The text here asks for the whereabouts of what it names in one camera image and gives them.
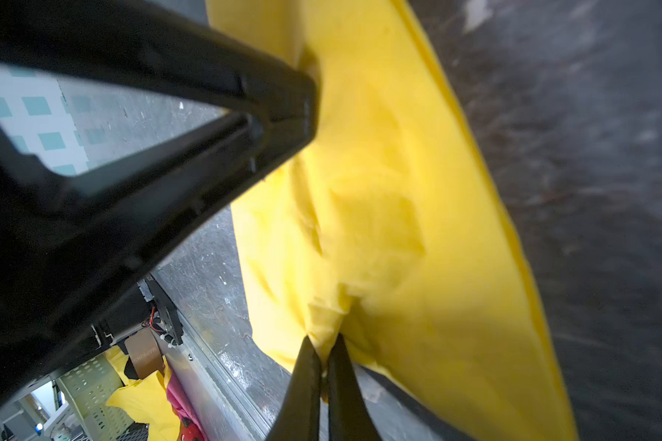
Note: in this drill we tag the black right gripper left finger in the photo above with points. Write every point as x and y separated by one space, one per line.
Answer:
299 416

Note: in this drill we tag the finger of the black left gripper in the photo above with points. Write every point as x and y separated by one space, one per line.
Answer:
70 245

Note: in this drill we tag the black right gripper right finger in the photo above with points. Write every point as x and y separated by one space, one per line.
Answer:
348 417

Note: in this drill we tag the yellow paper napkin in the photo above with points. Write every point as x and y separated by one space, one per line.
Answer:
388 230

